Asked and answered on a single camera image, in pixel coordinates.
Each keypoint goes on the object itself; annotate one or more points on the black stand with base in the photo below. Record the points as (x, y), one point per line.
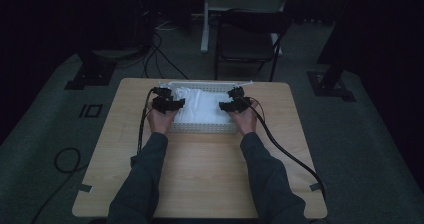
(329, 88)
(90, 74)

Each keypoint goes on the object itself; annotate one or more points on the person's left hand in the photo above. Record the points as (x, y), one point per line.
(160, 122)

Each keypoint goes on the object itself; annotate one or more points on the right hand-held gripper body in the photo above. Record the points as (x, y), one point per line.
(238, 99)

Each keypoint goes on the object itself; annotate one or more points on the white plastic basket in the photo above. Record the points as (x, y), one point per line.
(200, 128)

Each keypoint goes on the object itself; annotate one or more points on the grey tape piece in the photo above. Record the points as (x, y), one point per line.
(314, 186)
(84, 188)

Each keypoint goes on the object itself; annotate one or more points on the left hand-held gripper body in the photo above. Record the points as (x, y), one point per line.
(163, 101)

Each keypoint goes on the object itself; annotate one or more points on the black folding chair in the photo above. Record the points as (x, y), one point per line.
(246, 45)

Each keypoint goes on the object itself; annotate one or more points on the white towel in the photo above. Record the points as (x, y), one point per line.
(203, 105)

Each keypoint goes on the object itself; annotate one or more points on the person's right hand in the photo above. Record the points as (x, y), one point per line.
(246, 120)

